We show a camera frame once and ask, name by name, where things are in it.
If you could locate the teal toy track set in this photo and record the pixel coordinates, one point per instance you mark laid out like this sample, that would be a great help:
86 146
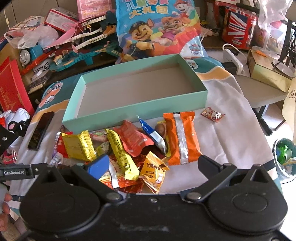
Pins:
85 40

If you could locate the Paw Patrol snack bag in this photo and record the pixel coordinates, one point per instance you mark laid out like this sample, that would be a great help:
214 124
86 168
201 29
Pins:
148 28

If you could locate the cow plush toy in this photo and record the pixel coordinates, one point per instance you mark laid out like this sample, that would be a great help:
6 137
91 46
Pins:
16 122

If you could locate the yellow wafer snack pack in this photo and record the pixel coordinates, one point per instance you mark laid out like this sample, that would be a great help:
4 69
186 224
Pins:
79 146

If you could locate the white printed tablecloth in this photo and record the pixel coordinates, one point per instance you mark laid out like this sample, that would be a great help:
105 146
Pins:
236 139

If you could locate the Union Jack red tin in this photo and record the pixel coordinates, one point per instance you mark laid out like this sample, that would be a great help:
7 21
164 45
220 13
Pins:
238 27

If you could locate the blue silver snack packet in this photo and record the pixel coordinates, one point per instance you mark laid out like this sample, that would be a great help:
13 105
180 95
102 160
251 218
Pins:
156 138

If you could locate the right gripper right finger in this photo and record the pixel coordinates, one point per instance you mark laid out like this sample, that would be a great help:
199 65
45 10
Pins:
218 176

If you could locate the long yellow snack bar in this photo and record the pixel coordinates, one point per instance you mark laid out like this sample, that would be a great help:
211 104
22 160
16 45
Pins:
124 160

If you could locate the small orange snack packet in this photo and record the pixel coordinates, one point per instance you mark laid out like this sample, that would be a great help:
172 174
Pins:
153 172

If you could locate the red gift box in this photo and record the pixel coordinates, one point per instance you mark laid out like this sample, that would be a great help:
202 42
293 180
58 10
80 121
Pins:
13 93

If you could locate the gold cardboard box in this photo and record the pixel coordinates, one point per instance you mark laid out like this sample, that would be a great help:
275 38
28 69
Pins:
261 69

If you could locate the black smartphone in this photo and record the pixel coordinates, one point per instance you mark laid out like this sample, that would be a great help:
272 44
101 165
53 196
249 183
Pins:
40 131

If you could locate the white power strip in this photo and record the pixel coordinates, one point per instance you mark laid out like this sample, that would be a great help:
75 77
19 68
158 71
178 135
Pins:
239 61

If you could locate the Thomas train toy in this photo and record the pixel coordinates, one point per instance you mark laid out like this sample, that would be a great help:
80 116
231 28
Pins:
30 54

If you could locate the orange-red snack pouch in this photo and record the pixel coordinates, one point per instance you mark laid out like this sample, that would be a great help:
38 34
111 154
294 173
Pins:
132 139

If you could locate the red patterned candy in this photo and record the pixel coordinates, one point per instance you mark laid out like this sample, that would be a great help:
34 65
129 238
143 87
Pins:
212 115

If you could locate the pink gift bag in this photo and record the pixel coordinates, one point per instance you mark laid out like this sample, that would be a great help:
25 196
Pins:
88 8

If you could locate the mint green cardboard box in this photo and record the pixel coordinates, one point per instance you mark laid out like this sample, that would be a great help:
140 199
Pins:
144 88

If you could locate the orange wafer snack pack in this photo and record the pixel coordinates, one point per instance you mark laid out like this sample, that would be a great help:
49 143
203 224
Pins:
183 140

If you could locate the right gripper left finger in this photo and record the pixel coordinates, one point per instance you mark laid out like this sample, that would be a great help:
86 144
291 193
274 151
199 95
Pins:
91 173

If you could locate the person's left hand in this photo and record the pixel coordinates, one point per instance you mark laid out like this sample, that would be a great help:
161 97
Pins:
5 214

